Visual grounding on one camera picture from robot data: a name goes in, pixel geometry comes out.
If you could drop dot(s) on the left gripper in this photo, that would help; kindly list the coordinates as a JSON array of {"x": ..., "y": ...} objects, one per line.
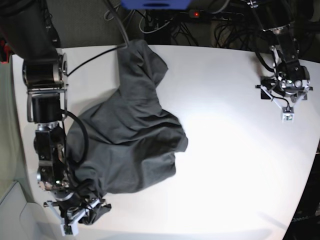
[{"x": 292, "y": 84}]

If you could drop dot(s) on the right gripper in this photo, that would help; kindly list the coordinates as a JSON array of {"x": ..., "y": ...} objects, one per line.
[{"x": 70, "y": 195}]

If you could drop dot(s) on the dark grey t-shirt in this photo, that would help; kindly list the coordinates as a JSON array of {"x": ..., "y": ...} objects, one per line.
[{"x": 132, "y": 140}]

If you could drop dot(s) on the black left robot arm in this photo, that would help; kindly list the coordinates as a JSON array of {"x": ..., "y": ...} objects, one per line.
[{"x": 275, "y": 16}]

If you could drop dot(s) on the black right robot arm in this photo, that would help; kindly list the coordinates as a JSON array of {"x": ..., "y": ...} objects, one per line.
[{"x": 28, "y": 31}]

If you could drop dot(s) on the black power strip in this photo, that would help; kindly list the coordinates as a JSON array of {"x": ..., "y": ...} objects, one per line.
[{"x": 205, "y": 16}]

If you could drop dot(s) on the red clamp tool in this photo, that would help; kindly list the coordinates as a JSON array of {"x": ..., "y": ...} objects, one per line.
[{"x": 5, "y": 51}]

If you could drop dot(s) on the blue box overhead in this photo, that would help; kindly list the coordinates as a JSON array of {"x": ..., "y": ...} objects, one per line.
[{"x": 155, "y": 4}]

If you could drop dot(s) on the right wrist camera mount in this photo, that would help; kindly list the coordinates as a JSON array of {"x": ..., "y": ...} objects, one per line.
[{"x": 83, "y": 214}]

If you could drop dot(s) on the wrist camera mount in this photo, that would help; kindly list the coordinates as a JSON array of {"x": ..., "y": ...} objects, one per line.
[
  {"x": 286, "y": 105},
  {"x": 83, "y": 214}
]

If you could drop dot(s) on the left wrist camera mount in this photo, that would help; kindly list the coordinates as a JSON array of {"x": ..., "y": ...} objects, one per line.
[{"x": 286, "y": 105}]

